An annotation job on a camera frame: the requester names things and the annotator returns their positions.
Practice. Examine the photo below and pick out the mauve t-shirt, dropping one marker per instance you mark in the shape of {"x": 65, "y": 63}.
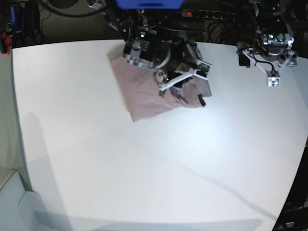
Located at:
{"x": 140, "y": 91}

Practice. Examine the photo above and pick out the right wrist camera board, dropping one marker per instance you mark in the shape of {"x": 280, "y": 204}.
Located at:
{"x": 203, "y": 68}

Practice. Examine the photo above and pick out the red black clamp tool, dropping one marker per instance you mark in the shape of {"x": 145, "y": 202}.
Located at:
{"x": 5, "y": 42}

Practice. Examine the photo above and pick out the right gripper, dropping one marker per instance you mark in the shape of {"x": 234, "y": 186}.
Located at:
{"x": 173, "y": 62}

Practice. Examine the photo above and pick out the blue box overhead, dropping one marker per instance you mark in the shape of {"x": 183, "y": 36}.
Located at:
{"x": 149, "y": 4}

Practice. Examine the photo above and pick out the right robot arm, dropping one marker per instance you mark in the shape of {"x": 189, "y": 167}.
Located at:
{"x": 156, "y": 24}

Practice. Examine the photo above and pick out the power strip with red switch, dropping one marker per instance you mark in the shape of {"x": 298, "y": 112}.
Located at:
{"x": 204, "y": 14}

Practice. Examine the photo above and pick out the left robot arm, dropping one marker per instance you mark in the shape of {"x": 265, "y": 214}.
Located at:
{"x": 269, "y": 17}

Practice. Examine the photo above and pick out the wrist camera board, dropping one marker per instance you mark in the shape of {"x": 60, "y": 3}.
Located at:
{"x": 273, "y": 82}
{"x": 203, "y": 68}

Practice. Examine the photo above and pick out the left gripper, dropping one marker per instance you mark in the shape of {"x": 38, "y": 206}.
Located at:
{"x": 271, "y": 53}

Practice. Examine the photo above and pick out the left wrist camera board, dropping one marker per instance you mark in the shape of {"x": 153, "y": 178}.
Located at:
{"x": 273, "y": 82}

